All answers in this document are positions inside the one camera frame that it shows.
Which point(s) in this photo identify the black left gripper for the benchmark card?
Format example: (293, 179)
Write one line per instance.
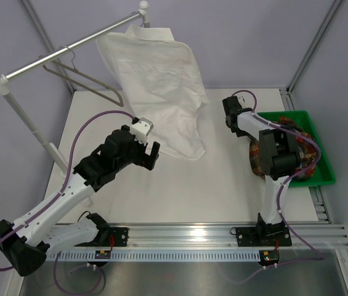
(149, 160)

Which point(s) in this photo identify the grey metal hanger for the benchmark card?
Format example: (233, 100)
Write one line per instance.
(66, 68)

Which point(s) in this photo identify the plaid flannel shirt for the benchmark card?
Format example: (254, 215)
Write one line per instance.
(307, 152)

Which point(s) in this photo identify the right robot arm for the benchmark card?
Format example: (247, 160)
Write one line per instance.
(279, 157)

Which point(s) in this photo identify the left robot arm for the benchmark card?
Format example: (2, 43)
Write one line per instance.
(30, 239)

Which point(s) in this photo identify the white shirt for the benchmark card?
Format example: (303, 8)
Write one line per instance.
(161, 80)

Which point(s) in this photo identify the white shirt hanger hook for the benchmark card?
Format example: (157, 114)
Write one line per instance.
(145, 21)

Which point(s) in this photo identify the silver clothes rack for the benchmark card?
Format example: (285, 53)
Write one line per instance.
(30, 96)

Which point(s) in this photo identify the green plastic bin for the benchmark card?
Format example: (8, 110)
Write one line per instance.
(324, 173)

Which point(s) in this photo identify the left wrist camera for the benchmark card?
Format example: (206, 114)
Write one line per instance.
(141, 128)

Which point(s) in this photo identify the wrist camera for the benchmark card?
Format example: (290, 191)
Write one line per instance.
(141, 128)
(242, 100)

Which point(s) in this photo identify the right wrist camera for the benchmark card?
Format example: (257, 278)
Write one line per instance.
(242, 100)

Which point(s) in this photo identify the white slotted cable duct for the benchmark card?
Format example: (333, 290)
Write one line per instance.
(158, 256)

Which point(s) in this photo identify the aluminium mounting rail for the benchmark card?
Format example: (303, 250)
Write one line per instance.
(221, 235)

